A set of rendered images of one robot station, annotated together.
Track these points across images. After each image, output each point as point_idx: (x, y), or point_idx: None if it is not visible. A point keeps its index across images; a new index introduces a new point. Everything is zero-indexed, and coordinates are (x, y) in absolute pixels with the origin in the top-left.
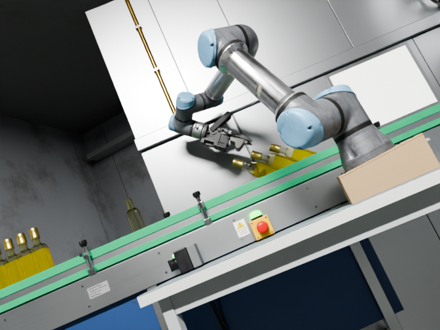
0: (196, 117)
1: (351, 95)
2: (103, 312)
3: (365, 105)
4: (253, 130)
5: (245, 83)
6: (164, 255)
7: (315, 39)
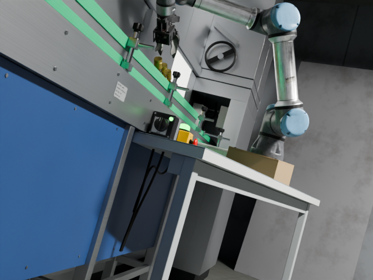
0: None
1: None
2: (102, 118)
3: None
4: (150, 38)
5: (288, 65)
6: (150, 105)
7: (184, 13)
